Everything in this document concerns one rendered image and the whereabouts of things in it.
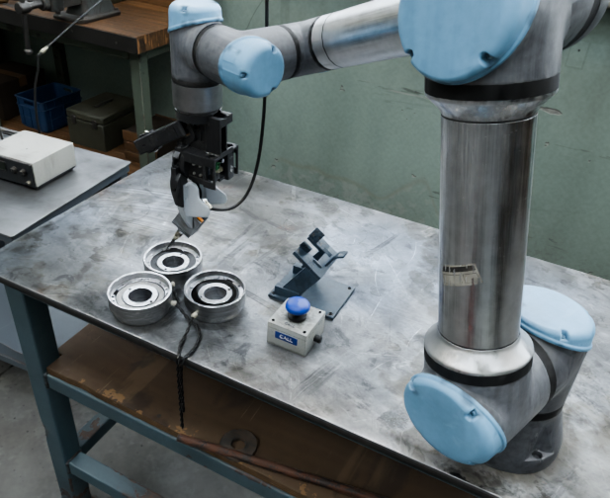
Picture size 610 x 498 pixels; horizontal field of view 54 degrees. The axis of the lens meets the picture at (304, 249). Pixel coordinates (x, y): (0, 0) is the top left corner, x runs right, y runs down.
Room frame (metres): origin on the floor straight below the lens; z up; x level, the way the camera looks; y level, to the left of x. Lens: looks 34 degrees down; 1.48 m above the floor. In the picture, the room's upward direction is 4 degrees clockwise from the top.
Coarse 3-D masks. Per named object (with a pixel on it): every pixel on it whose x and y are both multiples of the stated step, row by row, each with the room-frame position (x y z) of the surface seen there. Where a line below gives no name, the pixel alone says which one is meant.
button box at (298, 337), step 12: (276, 312) 0.75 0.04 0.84; (288, 312) 0.75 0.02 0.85; (312, 312) 0.75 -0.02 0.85; (324, 312) 0.76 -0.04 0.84; (276, 324) 0.72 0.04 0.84; (288, 324) 0.72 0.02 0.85; (300, 324) 0.72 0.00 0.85; (312, 324) 0.73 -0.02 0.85; (276, 336) 0.72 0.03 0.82; (288, 336) 0.71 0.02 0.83; (300, 336) 0.70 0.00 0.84; (312, 336) 0.72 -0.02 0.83; (288, 348) 0.71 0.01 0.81; (300, 348) 0.70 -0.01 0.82
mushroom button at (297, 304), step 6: (288, 300) 0.75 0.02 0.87; (294, 300) 0.74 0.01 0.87; (300, 300) 0.75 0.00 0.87; (306, 300) 0.75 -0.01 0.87; (288, 306) 0.73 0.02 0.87; (294, 306) 0.73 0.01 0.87; (300, 306) 0.73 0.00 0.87; (306, 306) 0.73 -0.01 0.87; (294, 312) 0.72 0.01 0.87; (300, 312) 0.72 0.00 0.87; (306, 312) 0.73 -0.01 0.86
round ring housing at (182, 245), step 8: (176, 240) 0.94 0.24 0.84; (152, 248) 0.91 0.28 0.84; (160, 248) 0.92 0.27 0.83; (184, 248) 0.93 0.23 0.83; (192, 248) 0.93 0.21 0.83; (144, 256) 0.88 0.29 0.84; (152, 256) 0.90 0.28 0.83; (168, 256) 0.90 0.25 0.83; (176, 256) 0.91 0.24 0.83; (184, 256) 0.91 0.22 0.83; (200, 256) 0.89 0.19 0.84; (144, 264) 0.86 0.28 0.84; (160, 264) 0.88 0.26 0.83; (168, 264) 0.90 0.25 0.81; (176, 264) 0.91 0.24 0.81; (184, 264) 0.88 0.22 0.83; (200, 264) 0.88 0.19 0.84; (160, 272) 0.84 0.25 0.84; (176, 272) 0.84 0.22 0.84; (184, 272) 0.84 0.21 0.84; (192, 272) 0.86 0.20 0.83; (200, 272) 0.88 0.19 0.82; (176, 280) 0.84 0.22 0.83; (184, 280) 0.84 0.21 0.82; (176, 288) 0.84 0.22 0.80
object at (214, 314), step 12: (204, 276) 0.85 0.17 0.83; (216, 276) 0.85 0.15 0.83; (228, 276) 0.85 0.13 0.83; (204, 288) 0.82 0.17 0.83; (216, 288) 0.82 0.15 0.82; (228, 288) 0.82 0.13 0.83; (240, 288) 0.82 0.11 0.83; (192, 300) 0.77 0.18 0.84; (204, 300) 0.78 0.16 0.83; (216, 300) 0.78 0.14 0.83; (240, 300) 0.78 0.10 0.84; (192, 312) 0.76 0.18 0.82; (204, 312) 0.75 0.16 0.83; (216, 312) 0.75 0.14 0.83; (228, 312) 0.76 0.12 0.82
